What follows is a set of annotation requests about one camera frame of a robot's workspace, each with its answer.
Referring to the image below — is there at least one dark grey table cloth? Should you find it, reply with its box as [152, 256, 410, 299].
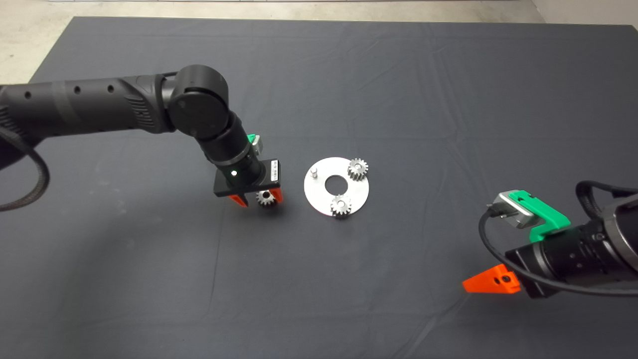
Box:
[0, 16, 638, 359]

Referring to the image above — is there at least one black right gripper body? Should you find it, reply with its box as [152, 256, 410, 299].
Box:
[505, 239, 564, 300]

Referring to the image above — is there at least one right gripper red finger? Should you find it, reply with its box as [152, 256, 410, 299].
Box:
[462, 264, 521, 295]

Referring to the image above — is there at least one braided black cable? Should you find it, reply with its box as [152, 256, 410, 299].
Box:
[0, 117, 50, 212]
[576, 180, 638, 220]

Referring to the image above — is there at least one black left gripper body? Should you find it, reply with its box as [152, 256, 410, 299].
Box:
[213, 151, 282, 196]

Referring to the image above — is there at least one round metal plate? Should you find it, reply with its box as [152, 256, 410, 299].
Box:
[304, 157, 370, 218]

